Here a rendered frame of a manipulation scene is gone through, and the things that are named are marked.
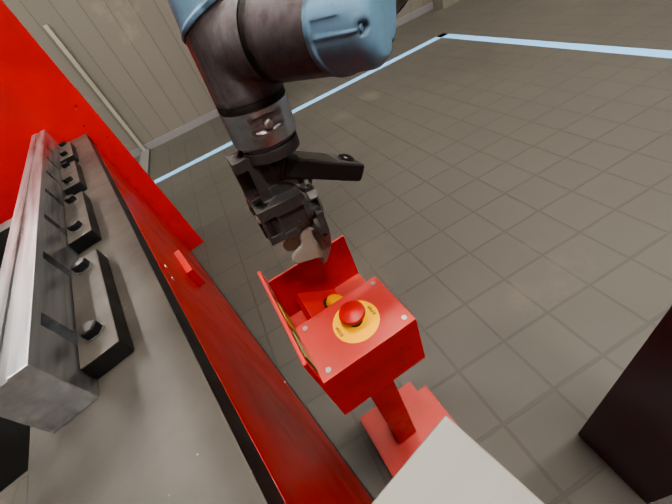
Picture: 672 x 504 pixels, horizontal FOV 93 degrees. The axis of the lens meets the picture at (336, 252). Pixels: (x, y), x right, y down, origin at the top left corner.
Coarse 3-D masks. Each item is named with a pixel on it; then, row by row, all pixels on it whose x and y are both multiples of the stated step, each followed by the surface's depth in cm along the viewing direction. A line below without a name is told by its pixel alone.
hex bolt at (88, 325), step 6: (84, 324) 44; (90, 324) 43; (96, 324) 43; (102, 324) 44; (78, 330) 43; (84, 330) 43; (90, 330) 42; (96, 330) 43; (102, 330) 44; (84, 336) 42; (90, 336) 43; (96, 336) 43
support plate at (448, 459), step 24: (432, 432) 16; (456, 432) 15; (432, 456) 15; (456, 456) 15; (480, 456) 14; (408, 480) 15; (432, 480) 14; (456, 480) 14; (480, 480) 14; (504, 480) 14
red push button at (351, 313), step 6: (354, 300) 47; (342, 306) 46; (348, 306) 46; (354, 306) 46; (360, 306) 45; (342, 312) 46; (348, 312) 45; (354, 312) 45; (360, 312) 45; (342, 318) 45; (348, 318) 45; (354, 318) 44; (360, 318) 44; (348, 324) 45; (354, 324) 44; (360, 324) 46
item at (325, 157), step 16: (288, 160) 38; (304, 160) 39; (320, 160) 40; (336, 160) 42; (352, 160) 43; (288, 176) 39; (304, 176) 40; (320, 176) 41; (336, 176) 42; (352, 176) 43
